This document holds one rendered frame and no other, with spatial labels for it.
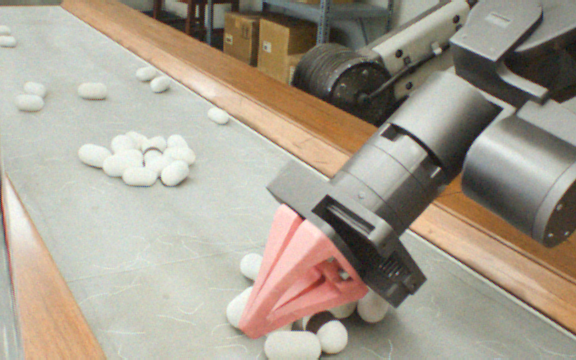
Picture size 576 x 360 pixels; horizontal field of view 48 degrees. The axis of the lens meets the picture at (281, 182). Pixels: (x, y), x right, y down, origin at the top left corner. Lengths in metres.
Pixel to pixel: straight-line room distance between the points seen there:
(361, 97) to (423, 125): 0.61
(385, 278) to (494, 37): 0.16
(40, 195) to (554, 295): 0.45
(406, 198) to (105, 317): 0.22
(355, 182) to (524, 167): 0.09
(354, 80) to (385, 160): 0.61
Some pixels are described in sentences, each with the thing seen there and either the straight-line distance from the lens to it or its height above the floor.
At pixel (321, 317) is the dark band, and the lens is 0.43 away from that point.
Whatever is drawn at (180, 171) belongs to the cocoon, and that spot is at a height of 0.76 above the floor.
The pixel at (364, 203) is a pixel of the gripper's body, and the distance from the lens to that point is 0.38.
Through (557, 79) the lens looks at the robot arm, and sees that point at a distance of 0.46.
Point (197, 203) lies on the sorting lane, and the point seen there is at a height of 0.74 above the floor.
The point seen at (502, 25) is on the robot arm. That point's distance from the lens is 0.43.
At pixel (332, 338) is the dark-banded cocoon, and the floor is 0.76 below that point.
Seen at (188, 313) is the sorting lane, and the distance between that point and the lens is 0.46.
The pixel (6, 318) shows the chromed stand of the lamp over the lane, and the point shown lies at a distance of 0.22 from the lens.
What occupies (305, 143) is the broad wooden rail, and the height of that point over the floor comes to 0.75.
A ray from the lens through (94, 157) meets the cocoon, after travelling 0.68.
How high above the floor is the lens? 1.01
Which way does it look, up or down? 24 degrees down
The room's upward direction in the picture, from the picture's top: 4 degrees clockwise
